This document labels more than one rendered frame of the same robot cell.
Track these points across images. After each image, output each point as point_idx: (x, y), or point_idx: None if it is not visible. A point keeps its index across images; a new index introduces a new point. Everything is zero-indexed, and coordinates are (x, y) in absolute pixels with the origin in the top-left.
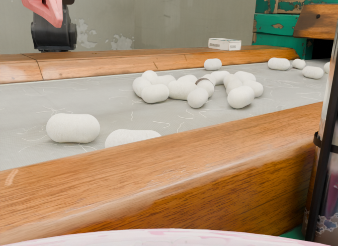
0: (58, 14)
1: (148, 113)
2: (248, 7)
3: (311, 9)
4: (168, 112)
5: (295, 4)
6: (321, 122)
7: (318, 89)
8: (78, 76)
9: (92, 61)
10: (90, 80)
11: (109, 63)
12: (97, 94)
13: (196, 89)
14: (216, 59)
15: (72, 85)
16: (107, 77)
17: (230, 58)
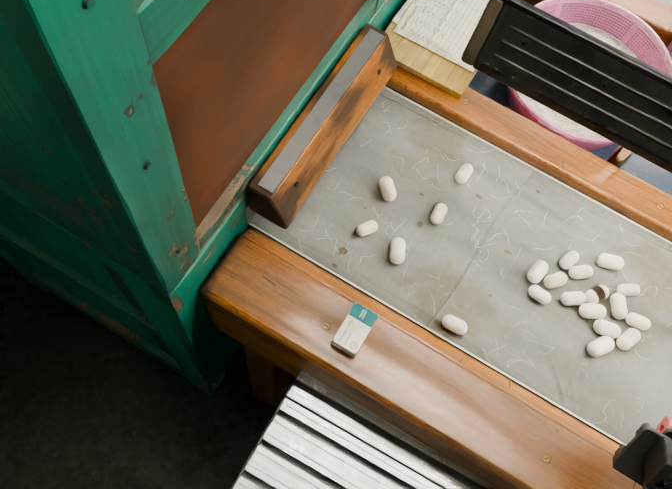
0: (670, 418)
1: (663, 314)
2: None
3: (283, 190)
4: (653, 303)
5: (224, 212)
6: None
7: (498, 211)
8: (603, 436)
9: (583, 434)
10: (603, 418)
11: (564, 420)
12: (644, 375)
13: (632, 288)
14: (455, 318)
15: (630, 418)
16: (578, 412)
17: (389, 314)
